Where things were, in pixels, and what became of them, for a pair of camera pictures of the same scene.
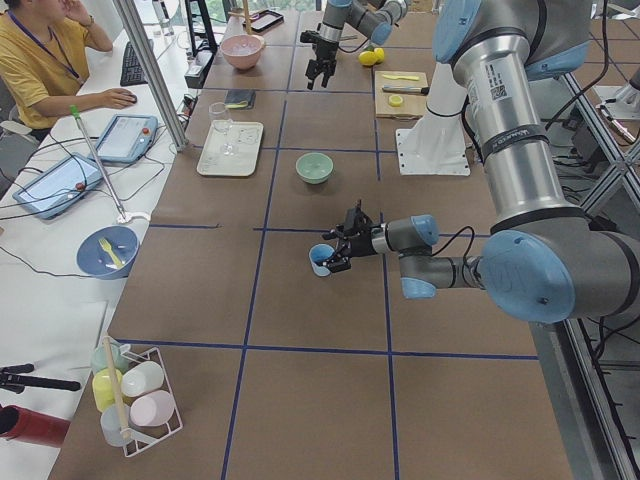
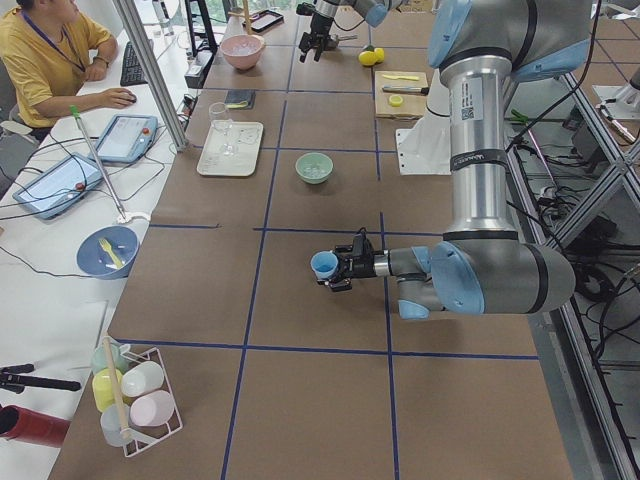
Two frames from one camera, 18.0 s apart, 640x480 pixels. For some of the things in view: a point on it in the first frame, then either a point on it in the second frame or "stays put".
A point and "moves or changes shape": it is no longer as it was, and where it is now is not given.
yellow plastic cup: [102, 388] stays put
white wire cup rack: [153, 410] stays put
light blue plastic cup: [318, 254] moves or changes shape
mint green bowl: [314, 168] stays put
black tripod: [13, 379] stays put
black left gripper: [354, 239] -> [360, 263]
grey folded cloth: [240, 99] stays put
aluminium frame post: [154, 76] stays put
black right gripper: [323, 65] -> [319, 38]
